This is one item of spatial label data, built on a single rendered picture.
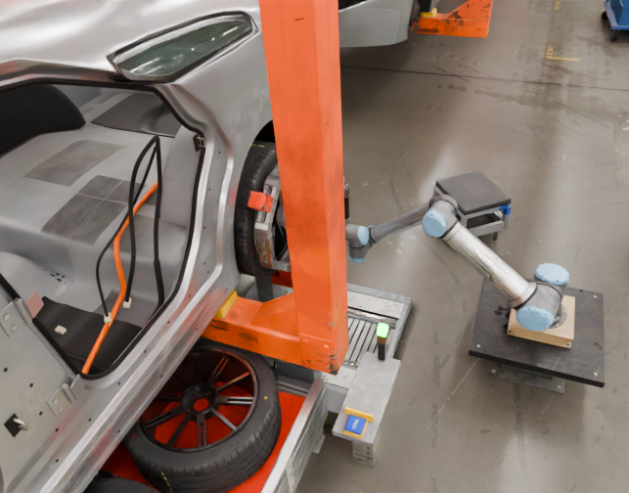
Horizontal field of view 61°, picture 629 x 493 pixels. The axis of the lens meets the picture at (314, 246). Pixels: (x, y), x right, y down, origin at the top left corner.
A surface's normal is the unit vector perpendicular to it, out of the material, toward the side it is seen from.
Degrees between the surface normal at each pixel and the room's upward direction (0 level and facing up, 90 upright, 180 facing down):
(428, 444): 0
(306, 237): 90
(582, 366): 0
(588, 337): 0
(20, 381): 89
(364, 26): 104
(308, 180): 90
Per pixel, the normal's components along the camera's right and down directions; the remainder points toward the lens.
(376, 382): -0.06, -0.77
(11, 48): 0.52, -0.57
